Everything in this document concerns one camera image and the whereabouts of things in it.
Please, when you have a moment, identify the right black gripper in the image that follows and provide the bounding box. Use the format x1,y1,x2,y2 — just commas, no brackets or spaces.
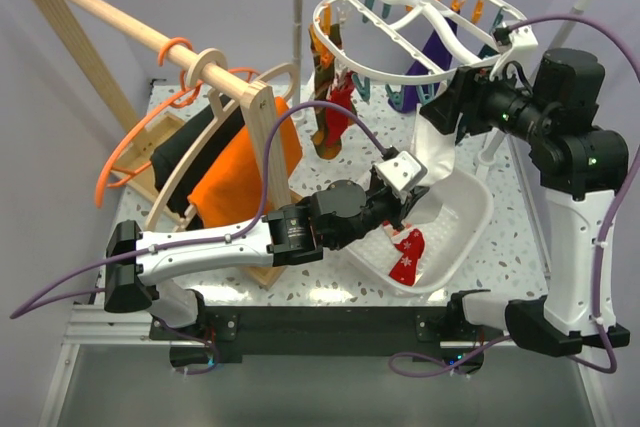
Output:
419,60,553,142

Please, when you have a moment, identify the white sock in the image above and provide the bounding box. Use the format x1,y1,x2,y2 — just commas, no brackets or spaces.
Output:
405,112,456,225

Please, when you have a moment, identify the red santa sock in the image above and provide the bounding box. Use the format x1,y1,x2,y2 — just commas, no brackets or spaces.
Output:
383,221,426,287
326,72,355,146

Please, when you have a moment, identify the dark green sock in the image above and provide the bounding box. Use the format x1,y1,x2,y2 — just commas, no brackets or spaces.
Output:
478,10,504,59

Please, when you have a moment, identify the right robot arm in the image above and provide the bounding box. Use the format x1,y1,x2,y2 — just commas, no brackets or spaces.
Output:
419,48,630,357

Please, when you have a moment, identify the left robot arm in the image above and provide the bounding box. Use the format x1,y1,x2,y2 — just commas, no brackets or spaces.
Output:
104,180,429,345

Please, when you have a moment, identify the wooden hanger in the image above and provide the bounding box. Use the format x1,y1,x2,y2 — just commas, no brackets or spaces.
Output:
144,49,297,233

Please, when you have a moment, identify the orange plastic hanger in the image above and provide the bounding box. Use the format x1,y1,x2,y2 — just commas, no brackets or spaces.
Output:
94,48,259,208

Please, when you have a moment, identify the purple sock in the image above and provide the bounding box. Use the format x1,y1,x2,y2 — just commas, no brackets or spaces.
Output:
402,16,464,116

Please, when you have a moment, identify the white plastic basin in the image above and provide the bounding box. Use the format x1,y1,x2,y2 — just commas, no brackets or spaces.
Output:
342,168,494,297

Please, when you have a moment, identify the striped olive sock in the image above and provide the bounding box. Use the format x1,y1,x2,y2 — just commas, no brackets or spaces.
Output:
311,68,357,160
308,25,344,101

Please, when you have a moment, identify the orange cloth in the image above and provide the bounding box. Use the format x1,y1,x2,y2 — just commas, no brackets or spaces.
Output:
187,96,305,231

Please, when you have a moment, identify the black cloth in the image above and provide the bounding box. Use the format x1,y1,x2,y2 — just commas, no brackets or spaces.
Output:
149,104,246,228

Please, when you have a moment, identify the wooden clothes rack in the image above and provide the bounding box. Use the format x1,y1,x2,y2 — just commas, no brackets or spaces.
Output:
3,0,296,291

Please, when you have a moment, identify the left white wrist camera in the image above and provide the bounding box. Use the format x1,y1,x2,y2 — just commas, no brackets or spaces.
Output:
374,151,427,200

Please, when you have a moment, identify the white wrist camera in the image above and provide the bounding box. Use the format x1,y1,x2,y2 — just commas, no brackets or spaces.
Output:
490,23,538,80
374,151,427,200

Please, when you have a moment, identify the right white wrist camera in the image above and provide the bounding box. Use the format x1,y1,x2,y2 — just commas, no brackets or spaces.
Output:
490,23,538,80

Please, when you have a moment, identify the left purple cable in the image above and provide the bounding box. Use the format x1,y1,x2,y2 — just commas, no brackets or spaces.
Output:
9,101,401,321

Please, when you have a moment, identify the purple cable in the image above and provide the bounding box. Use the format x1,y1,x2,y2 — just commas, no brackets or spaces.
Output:
388,14,640,378
9,101,401,321

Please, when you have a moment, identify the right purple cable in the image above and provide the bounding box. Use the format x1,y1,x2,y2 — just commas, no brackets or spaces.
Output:
388,14,640,378

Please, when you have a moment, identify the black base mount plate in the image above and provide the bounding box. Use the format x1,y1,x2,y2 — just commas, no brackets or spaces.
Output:
150,306,482,367

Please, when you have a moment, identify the aluminium frame rail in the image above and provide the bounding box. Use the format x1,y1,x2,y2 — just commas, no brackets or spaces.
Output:
37,296,166,427

